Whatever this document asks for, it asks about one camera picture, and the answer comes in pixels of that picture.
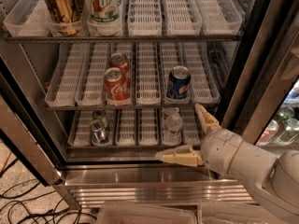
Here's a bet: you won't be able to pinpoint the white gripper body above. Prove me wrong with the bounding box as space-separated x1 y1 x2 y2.
200 129 243 174

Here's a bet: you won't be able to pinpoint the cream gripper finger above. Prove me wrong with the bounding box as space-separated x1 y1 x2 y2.
155 145 204 167
195 104 221 134

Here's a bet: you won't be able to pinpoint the blue Pepsi can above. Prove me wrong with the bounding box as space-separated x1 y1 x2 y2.
166 65 191 100

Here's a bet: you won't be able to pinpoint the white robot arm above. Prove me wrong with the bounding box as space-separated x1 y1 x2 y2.
156 104 299 224

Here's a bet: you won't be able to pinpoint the red can behind glass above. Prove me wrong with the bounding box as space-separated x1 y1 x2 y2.
257 119 278 145

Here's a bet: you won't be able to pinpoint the front blue silver can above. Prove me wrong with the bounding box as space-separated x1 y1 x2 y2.
90 119 108 146

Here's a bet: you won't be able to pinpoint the blue silver can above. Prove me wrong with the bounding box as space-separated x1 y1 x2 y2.
93 109 108 127
90 119 108 146

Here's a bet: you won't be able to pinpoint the front red Coca-Cola can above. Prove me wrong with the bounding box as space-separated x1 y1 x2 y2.
104 67 130 101

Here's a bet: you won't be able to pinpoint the red coca-cola can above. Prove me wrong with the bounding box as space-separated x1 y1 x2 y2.
104 67 130 101
108 52 130 79

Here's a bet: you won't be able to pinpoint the rear blue silver can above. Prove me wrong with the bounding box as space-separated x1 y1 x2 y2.
93 109 108 127

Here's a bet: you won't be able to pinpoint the rear red Coca-Cola can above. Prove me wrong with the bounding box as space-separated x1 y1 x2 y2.
108 52 130 79

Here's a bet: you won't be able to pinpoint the stainless steel fridge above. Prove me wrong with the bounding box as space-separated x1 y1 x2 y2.
0 0 298 209

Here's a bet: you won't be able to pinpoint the white 7UP can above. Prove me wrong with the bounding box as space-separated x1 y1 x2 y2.
87 0 119 23

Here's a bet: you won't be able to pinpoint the gold tall can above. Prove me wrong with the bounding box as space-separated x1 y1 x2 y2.
44 0 84 35

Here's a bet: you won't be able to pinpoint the clear plastic water bottle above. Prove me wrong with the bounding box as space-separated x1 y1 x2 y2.
163 108 183 146

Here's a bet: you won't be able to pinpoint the right clear plastic bin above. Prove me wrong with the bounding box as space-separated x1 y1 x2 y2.
197 202 287 224

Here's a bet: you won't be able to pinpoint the clear plastic bin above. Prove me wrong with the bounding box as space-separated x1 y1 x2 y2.
95 202 197 224
197 202 287 224

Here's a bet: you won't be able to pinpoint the green bottle behind glass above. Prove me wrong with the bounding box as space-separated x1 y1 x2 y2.
276 106 299 146

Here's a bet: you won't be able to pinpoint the left clear plastic bin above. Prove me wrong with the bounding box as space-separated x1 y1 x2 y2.
95 202 197 224

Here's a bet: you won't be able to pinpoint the black floor cables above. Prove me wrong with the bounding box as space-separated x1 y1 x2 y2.
0 158 97 224

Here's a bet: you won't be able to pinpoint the orange floor cable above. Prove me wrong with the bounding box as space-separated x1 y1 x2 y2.
0 151 13 175

